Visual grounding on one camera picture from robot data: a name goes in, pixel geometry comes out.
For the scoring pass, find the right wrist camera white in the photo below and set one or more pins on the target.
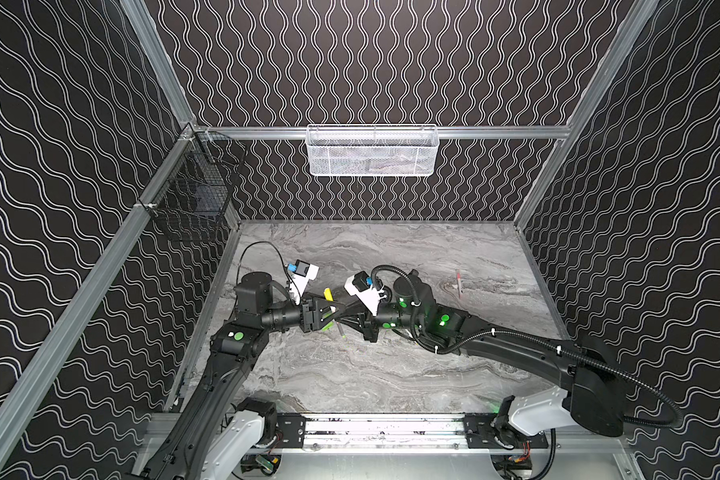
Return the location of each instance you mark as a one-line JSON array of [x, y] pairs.
[[360, 285]]

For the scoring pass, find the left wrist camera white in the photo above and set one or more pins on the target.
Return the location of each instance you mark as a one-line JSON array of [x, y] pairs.
[[302, 273]]

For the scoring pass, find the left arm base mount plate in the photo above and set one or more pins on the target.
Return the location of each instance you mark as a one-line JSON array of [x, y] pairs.
[[287, 430]]

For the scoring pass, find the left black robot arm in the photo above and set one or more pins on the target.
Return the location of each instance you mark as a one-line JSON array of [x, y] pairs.
[[197, 447]]

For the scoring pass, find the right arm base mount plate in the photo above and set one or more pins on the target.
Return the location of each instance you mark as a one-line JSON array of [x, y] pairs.
[[484, 431]]

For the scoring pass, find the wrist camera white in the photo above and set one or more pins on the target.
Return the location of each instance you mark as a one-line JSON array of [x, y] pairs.
[[360, 285], [302, 273]]

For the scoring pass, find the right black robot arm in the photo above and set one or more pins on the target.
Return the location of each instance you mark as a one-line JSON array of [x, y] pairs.
[[586, 387]]

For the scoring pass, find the white mesh wall basket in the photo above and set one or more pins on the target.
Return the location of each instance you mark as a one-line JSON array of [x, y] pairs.
[[365, 150]]

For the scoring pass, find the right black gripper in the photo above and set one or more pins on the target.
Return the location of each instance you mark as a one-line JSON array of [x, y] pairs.
[[368, 324]]

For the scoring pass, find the yellow ended pen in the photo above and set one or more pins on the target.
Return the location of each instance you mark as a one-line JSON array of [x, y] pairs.
[[340, 328]]

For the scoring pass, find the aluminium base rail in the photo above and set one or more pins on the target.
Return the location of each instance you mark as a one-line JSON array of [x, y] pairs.
[[388, 433]]

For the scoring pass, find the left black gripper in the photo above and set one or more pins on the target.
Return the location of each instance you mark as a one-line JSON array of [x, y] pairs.
[[312, 314]]

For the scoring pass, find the black wire wall basket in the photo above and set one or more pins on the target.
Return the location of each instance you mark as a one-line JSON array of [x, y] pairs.
[[195, 204]]

